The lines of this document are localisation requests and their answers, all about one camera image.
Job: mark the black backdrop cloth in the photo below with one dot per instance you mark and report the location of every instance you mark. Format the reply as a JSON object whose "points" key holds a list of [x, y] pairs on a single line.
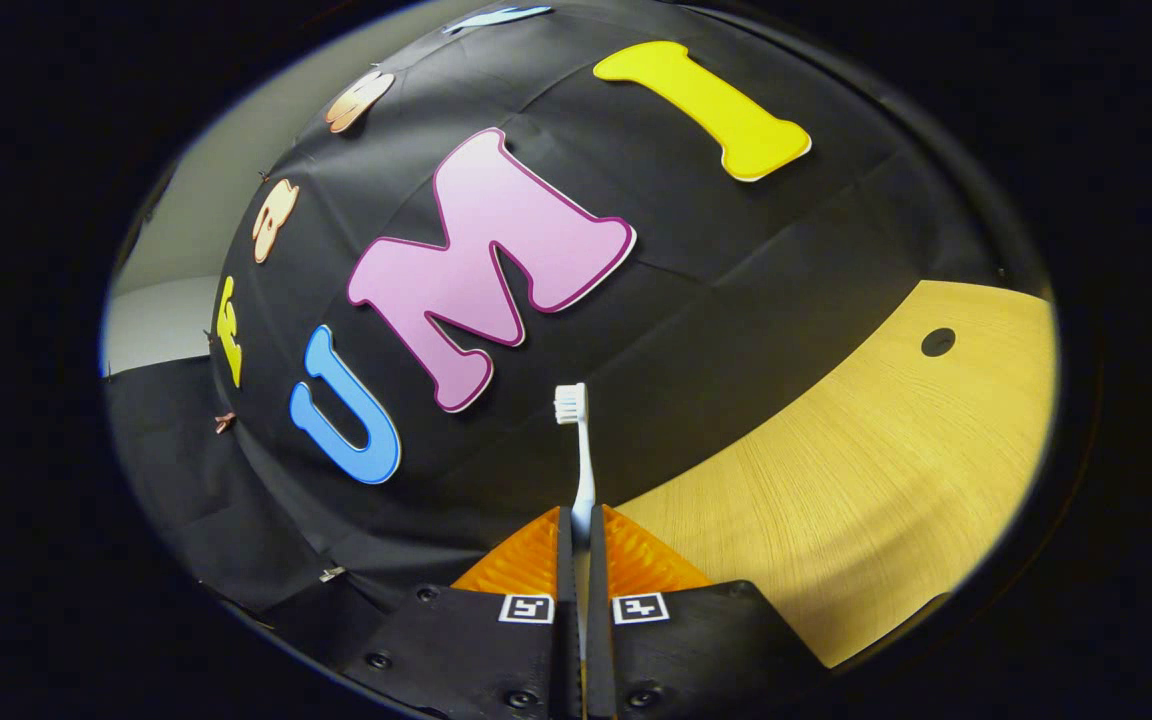
{"points": [[696, 260]]}

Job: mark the silver cloth clip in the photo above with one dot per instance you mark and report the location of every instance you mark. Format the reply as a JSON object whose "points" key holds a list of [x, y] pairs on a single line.
{"points": [[331, 574]]}

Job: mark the white toothbrush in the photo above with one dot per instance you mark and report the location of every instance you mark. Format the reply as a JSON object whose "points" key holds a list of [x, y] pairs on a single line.
{"points": [[584, 470]]}

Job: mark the copper cloth clip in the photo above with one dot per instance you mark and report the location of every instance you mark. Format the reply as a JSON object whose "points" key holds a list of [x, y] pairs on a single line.
{"points": [[224, 422]]}

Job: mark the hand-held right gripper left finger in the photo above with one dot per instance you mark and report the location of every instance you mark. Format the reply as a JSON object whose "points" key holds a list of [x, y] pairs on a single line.
{"points": [[476, 650]]}

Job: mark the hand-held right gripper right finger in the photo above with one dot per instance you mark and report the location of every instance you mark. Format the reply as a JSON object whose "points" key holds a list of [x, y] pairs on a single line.
{"points": [[676, 650]]}

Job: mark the wooden desktop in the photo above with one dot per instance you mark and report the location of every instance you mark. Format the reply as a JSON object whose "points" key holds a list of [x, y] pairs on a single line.
{"points": [[886, 450]]}

